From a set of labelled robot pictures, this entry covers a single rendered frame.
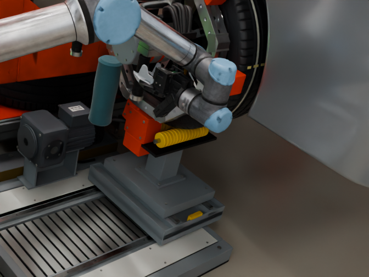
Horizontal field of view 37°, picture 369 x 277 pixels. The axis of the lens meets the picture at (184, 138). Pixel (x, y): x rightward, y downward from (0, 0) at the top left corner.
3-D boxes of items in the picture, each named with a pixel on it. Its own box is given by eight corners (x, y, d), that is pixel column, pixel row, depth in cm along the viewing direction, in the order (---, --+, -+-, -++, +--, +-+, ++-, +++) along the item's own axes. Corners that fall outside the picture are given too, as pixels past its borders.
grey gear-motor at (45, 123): (113, 177, 253) (127, 110, 236) (32, 203, 224) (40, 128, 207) (90, 157, 263) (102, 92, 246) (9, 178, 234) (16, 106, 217)
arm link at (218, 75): (199, 50, 151) (190, 87, 156) (219, 68, 142) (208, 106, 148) (223, 51, 154) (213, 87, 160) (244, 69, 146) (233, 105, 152)
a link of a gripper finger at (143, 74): (137, 57, 169) (160, 70, 165) (133, 75, 171) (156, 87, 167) (130, 59, 166) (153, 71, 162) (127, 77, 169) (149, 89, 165)
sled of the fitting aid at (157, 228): (219, 221, 243) (225, 203, 238) (160, 248, 218) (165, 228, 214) (147, 162, 271) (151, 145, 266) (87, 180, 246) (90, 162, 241)
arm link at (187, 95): (202, 114, 162) (183, 118, 156) (191, 106, 164) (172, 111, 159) (208, 91, 158) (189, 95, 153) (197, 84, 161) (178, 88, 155)
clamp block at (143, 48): (168, 55, 172) (172, 39, 170) (146, 57, 166) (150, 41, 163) (158, 48, 175) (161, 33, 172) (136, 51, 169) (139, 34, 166)
